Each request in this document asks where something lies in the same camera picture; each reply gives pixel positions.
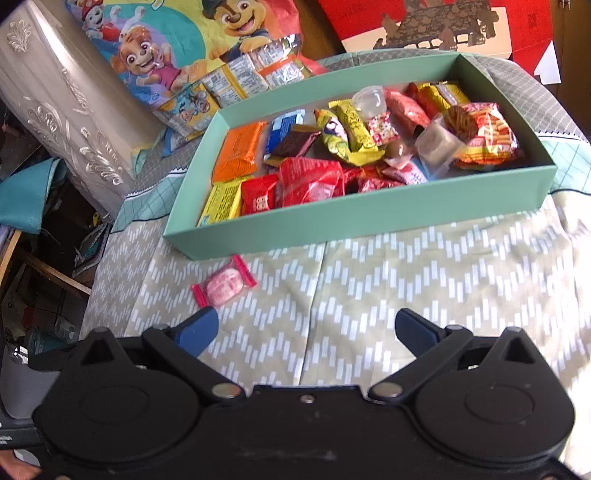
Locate red foil wrapper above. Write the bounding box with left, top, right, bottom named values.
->
left=344, top=165, right=403, bottom=195

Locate red-orange long packet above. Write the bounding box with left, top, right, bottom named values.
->
left=383, top=88, right=431, bottom=138

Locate pink snack packet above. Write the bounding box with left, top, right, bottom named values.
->
left=383, top=159, right=428, bottom=186

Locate pink candy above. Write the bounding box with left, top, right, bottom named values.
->
left=191, top=254, right=258, bottom=308

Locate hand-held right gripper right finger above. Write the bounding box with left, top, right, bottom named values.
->
left=368, top=308, right=546, bottom=401

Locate grey embossed headboard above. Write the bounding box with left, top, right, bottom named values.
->
left=0, top=0, right=163, bottom=219

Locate brown round biscuit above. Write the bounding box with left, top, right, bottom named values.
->
left=445, top=106, right=479, bottom=140

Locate blue and white packet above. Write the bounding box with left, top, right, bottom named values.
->
left=265, top=109, right=308, bottom=156

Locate red crinkled packet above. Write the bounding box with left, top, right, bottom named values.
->
left=278, top=156, right=345, bottom=209

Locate wooden wardrobe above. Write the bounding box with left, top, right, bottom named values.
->
left=553, top=0, right=591, bottom=139

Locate white and yellow packet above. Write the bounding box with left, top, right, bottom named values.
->
left=436, top=80, right=472, bottom=110

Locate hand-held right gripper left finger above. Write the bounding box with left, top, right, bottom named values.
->
left=69, top=305, right=245, bottom=402

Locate clear tub grey cake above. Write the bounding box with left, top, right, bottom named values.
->
left=414, top=115, right=465, bottom=165

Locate green cardboard box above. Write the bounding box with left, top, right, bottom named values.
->
left=163, top=52, right=558, bottom=261

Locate brown gold chocolate packet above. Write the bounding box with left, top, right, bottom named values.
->
left=263, top=123, right=322, bottom=168

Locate blue flat packet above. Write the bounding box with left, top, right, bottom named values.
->
left=159, top=127, right=191, bottom=158

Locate yellow stick packet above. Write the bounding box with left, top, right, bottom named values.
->
left=417, top=82, right=447, bottom=117

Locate floral print packet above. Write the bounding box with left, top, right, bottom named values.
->
left=366, top=113, right=401, bottom=147

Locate cartoon dog snack bag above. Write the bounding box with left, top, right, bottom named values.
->
left=65, top=0, right=329, bottom=145

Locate teal cloth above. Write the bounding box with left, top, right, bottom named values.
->
left=0, top=157, right=71, bottom=232

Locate orange noodle snack packet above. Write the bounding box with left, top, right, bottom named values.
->
left=454, top=102, right=521, bottom=170

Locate brown chocolate ball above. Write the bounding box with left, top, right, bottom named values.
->
left=383, top=140, right=415, bottom=170

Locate clear jelly cup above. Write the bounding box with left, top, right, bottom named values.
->
left=351, top=85, right=387, bottom=117

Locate wooden slat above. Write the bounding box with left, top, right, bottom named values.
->
left=0, top=228, right=93, bottom=297

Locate small red packet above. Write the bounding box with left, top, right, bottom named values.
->
left=239, top=174, right=281, bottom=216

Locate yellow and purple packet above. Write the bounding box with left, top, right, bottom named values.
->
left=315, top=108, right=352, bottom=158

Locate red gift box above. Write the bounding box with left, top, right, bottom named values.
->
left=316, top=0, right=565, bottom=87

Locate long yellow cartoon-face packet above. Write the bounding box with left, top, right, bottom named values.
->
left=334, top=101, right=385, bottom=168

